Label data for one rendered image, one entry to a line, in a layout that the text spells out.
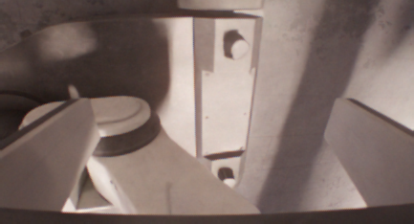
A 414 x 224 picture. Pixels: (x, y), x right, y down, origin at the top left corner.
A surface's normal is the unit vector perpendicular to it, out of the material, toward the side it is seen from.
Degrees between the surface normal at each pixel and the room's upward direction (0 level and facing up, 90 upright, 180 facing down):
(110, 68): 0
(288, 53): 0
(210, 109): 0
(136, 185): 90
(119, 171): 90
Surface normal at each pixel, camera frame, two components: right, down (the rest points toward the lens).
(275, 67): 0.22, 0.47
